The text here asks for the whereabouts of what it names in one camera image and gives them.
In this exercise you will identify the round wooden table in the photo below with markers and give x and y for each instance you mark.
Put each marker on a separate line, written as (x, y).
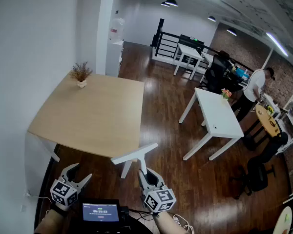
(265, 119)

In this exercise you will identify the black swivel chair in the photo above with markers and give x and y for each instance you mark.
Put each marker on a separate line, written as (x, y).
(258, 174)

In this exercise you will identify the small black device box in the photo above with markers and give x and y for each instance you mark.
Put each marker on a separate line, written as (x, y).
(124, 213)

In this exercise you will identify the dried plant in beige pot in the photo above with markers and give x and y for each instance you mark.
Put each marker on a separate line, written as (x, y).
(81, 74)

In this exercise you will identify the black pendant lamp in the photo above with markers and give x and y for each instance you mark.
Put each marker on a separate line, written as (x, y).
(211, 18)
(231, 31)
(164, 4)
(171, 2)

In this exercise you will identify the small white table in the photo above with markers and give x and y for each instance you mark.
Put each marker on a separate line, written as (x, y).
(189, 51)

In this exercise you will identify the light wooden square table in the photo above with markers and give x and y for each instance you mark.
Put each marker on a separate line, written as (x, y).
(92, 116)

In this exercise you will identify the person's right forearm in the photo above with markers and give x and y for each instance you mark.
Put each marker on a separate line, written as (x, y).
(167, 224)

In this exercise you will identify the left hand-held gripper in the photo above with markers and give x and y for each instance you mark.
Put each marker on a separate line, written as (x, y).
(63, 194)

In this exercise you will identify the ceiling light strip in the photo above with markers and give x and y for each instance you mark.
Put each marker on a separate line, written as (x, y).
(277, 44)

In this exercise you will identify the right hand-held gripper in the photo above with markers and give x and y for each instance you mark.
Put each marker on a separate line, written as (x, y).
(160, 200)

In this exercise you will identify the round beige table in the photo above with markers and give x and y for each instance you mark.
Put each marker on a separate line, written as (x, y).
(283, 222)

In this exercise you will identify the yellow flowers in pot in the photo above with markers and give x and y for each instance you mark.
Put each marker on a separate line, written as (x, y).
(270, 110)

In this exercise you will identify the narrow white table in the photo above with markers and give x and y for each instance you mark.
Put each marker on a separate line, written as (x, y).
(208, 57)

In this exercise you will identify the large white table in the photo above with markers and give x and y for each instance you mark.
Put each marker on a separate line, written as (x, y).
(216, 117)

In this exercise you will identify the blue box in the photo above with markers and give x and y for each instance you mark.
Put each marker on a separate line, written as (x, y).
(242, 74)

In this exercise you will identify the black metal railing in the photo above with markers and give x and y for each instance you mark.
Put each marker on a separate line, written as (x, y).
(166, 43)

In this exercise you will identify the white water dispenser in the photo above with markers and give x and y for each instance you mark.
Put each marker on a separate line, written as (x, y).
(114, 58)

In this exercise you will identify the black mesh office chair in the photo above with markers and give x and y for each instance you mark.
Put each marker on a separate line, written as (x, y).
(218, 73)

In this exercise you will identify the pink flowers in pot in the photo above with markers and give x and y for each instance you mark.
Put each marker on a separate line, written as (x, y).
(226, 94)

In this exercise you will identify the black tablet with lit screen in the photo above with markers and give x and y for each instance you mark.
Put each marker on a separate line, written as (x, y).
(100, 212)

